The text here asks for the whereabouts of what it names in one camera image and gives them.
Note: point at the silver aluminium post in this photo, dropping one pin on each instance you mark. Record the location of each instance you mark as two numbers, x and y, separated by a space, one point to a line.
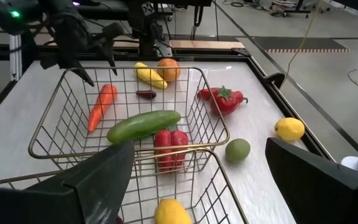
15 56

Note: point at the orange carrot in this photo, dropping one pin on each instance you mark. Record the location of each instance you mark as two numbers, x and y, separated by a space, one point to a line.
102 104

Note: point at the black wheeled cart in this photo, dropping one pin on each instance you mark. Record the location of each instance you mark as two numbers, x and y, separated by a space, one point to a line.
291 7

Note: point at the small dark eggplant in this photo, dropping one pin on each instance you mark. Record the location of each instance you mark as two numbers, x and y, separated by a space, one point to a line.
146 94

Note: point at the orange fruit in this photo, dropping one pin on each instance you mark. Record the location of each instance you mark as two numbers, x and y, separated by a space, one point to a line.
169 69

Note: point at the green cucumber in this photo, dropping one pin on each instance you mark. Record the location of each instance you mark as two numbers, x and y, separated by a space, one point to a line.
141 126

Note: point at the black aluminium table frame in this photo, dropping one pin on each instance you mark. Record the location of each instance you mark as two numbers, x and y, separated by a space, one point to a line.
197 57

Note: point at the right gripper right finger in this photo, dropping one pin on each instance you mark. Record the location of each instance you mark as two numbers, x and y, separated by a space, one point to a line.
315 193

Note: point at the dark floor mat striped edge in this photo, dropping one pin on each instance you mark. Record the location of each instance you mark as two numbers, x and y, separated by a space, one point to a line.
297 43

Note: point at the green lime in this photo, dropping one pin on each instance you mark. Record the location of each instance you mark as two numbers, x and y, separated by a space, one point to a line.
237 150

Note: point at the black frame clamp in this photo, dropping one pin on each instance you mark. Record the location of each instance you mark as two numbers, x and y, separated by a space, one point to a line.
275 79

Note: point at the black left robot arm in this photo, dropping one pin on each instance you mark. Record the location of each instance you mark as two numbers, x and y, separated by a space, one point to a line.
2 12

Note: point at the yellow lemon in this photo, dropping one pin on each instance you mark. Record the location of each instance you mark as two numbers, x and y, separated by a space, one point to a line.
171 213
289 128

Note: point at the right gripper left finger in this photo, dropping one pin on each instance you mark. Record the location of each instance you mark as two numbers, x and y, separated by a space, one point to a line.
89 193

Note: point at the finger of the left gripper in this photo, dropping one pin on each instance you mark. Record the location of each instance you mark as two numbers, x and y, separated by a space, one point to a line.
81 73
112 32

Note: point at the wooden table board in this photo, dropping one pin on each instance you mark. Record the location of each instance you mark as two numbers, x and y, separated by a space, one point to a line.
204 44

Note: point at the red bell pepper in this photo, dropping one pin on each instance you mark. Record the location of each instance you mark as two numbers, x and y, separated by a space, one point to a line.
170 149

